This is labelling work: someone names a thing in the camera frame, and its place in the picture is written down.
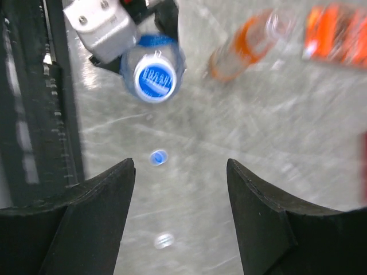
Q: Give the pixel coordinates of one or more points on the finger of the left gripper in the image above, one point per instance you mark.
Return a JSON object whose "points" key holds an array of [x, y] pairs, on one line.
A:
{"points": [[166, 18], [113, 66]]}

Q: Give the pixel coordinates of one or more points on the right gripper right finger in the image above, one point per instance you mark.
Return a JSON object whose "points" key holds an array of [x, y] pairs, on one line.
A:
{"points": [[279, 233]]}

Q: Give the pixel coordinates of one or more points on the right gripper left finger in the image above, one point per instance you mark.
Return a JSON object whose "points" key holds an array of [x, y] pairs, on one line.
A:
{"points": [[76, 232]]}

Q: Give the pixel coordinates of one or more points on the blue Pocari bottle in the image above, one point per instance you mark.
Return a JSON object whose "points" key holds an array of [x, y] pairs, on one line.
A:
{"points": [[157, 44]]}

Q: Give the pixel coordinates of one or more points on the blue bottle cap front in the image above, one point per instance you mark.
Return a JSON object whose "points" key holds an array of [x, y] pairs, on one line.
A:
{"points": [[154, 79]]}

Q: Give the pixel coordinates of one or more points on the blue bottle cap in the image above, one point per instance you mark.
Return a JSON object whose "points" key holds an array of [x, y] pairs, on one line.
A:
{"points": [[154, 79], [158, 157]]}

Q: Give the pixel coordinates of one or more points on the white bottle cap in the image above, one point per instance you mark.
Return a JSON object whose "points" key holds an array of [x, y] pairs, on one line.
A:
{"points": [[163, 240]]}

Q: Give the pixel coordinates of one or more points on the orange drink bottle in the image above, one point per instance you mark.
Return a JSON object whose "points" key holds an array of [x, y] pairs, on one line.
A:
{"points": [[250, 43]]}

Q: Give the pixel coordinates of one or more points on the blue bottle cap middle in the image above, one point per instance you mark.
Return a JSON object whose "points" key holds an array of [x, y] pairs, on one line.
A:
{"points": [[158, 157]]}

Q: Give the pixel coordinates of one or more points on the orange snack box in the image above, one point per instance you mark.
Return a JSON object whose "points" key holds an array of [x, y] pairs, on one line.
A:
{"points": [[336, 33]]}

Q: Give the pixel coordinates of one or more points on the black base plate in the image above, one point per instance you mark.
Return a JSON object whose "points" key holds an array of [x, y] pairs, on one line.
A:
{"points": [[40, 141]]}

